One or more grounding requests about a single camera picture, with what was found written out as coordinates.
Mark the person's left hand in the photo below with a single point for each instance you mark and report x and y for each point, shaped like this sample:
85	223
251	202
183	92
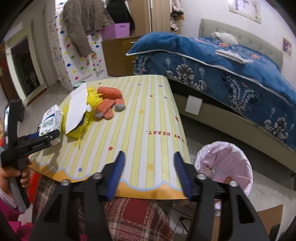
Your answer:
25	176

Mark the brown padded jacket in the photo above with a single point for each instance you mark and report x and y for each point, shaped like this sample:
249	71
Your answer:
78	23

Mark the black coat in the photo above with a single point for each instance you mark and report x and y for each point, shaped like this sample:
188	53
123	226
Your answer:
118	11

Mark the dark glass door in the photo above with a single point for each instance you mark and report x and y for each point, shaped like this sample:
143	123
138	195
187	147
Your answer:
23	67

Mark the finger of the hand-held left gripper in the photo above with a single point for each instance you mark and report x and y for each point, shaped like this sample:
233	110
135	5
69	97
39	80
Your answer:
33	135
39	142

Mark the pink hanging clothes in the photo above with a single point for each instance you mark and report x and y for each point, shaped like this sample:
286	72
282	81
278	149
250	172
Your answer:
175	16

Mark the trash bin with pink bag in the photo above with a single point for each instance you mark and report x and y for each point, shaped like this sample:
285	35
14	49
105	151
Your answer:
231	162

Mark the white plush toy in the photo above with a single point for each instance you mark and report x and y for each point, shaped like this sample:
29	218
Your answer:
225	38

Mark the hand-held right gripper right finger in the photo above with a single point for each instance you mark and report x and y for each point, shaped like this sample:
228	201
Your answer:
181	176

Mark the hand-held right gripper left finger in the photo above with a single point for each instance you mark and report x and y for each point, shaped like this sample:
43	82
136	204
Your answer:
115	173

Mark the blue patterned blanket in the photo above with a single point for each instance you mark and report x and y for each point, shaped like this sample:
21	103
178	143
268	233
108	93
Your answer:
208	53

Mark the wall poster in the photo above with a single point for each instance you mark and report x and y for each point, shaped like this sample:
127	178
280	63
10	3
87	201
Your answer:
245	10

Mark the grey upholstered bed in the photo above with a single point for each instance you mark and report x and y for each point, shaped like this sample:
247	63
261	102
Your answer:
254	39

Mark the white paper label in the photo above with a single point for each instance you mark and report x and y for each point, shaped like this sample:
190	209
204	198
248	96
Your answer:
193	104

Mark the purple storage box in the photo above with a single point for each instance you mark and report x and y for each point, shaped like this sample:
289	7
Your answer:
115	31

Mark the white milk carton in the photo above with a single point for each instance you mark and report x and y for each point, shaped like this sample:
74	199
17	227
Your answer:
50	118

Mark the wooden drawer cabinet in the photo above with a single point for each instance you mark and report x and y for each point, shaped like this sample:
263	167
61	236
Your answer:
118	58

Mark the person's plaid trouser legs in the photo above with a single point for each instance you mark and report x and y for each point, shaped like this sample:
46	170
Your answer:
129	220

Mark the folded white cloth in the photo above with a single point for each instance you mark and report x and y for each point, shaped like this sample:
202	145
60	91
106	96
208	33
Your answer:
233	56

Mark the wooden wardrobe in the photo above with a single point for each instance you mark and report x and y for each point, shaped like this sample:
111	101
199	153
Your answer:
159	16

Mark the white dotted cabinet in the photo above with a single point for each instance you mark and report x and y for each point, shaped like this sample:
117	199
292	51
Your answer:
69	64

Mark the yellow foam net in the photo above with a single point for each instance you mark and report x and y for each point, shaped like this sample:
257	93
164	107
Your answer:
92	99

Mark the small wall photo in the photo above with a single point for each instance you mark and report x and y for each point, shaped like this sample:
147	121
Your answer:
286	46

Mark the white cardboard sheet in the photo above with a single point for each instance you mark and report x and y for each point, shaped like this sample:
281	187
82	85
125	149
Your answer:
74	111

